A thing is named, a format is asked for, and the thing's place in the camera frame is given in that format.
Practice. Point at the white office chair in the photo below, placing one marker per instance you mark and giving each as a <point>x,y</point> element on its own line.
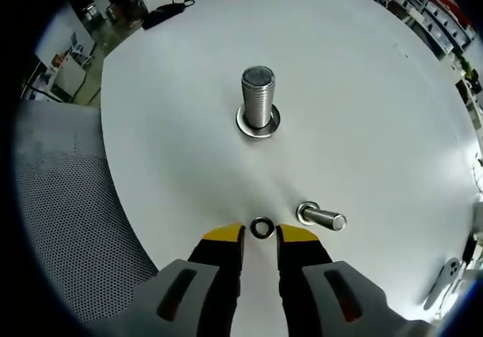
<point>81,48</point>

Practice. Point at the large threaded steel stud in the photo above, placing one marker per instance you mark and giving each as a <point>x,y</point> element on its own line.
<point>257,95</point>

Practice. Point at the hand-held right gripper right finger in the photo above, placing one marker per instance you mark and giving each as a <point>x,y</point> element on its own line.
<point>298,246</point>

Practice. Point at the small threaded steel stud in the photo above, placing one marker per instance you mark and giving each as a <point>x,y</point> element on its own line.
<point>328,219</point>

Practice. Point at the grey handheld controller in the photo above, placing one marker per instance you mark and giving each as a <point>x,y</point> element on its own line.
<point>445,276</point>

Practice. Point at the grey mesh office chair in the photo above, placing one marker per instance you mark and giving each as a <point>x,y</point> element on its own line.
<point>68,209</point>

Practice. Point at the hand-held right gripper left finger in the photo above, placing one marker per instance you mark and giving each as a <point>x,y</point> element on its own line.
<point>220,246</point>

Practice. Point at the black computer mouse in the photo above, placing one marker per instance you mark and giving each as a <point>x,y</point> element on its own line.
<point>164,16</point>

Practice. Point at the white storage shelf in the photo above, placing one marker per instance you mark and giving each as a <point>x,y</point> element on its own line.
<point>434,9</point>

